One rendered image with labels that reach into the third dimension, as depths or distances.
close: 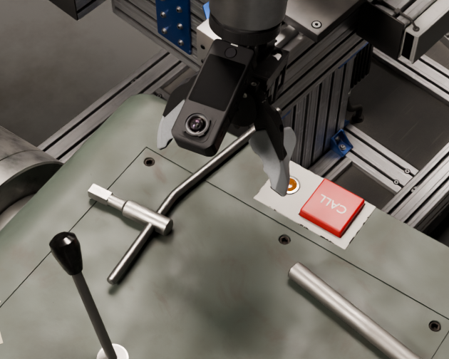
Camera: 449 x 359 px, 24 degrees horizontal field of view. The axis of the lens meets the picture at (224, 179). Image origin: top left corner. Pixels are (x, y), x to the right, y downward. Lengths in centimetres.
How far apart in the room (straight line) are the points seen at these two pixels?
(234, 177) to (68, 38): 194
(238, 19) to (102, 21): 228
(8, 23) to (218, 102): 232
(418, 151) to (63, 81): 107
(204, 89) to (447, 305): 42
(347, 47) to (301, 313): 73
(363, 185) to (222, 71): 162
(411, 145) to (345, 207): 142
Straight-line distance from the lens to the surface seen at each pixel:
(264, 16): 98
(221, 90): 100
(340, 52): 183
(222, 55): 102
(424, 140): 272
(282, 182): 109
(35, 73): 313
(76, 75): 311
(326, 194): 130
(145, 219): 127
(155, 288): 124
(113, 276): 123
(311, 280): 122
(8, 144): 145
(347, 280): 125
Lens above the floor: 234
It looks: 55 degrees down
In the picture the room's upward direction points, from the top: straight up
